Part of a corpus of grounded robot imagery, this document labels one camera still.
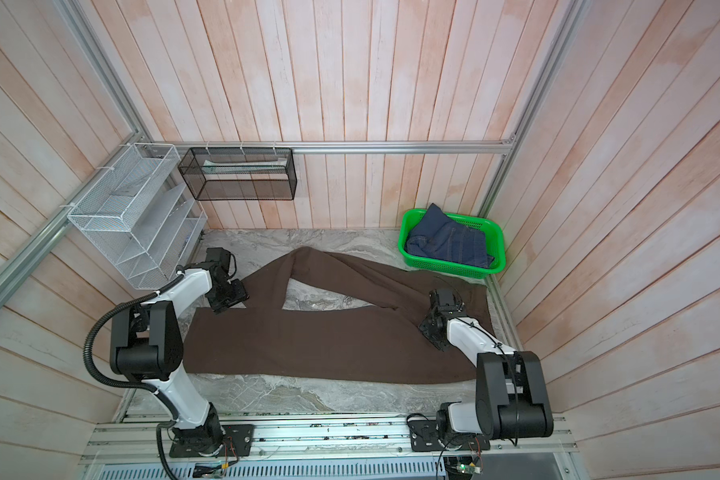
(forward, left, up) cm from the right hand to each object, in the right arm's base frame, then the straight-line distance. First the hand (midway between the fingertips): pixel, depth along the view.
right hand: (429, 330), depth 93 cm
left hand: (+5, +61, +5) cm, 62 cm away
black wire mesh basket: (+45, +65, +27) cm, 84 cm away
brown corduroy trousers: (-3, +55, -3) cm, 55 cm away
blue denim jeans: (+36, -6, +7) cm, 37 cm away
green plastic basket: (+33, -27, +7) cm, 43 cm away
